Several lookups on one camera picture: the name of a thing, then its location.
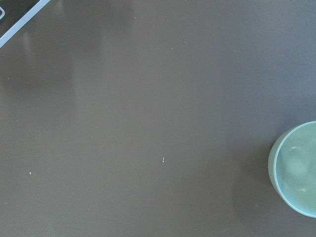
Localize silver aluminium frame rail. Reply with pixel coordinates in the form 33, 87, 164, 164
0, 0, 50, 47

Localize light green ceramic bowl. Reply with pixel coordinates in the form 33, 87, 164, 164
268, 121, 316, 218

